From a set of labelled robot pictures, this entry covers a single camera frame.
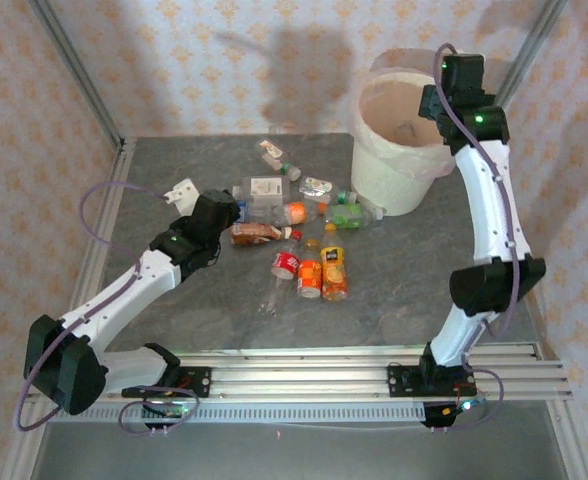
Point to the clear bottle blue label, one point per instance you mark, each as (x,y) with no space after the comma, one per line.
(242,211)

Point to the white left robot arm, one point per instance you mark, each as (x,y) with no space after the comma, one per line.
(124,295)

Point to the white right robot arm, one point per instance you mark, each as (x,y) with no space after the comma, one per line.
(494,200)

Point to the translucent bin liner bag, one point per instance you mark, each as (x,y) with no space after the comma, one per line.
(434,162)

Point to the white ribbed plastic bin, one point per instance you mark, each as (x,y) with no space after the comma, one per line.
(389,185)

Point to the brown drink bottle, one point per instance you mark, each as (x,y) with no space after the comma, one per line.
(254,234)

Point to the square clear bottle white label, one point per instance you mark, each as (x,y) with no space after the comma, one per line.
(264,187)

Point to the crushed clear bottle orange label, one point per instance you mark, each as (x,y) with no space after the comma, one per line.
(296,212)

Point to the clear bottle red label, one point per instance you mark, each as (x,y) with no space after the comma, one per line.
(285,262)

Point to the clear bottle yellow white label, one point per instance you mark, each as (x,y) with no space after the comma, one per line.
(273,151)

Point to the clear bottle colourful label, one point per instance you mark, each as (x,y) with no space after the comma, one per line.
(316,186)

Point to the orange soda bottle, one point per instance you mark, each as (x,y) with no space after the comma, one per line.
(310,275)

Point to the orange juice bottle yellow cap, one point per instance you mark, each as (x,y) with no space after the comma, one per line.
(334,272)

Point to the green label clear bottle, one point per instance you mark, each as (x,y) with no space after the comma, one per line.
(346,216)

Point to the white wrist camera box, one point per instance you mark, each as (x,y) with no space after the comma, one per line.
(184,195)

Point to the aluminium frame post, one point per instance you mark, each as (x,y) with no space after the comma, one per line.
(529,50)
(81,80)

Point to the aluminium table side rail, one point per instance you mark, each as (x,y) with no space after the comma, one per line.
(99,225)
(561,430)

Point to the aluminium mounting rail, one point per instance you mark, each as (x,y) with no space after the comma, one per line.
(299,375)

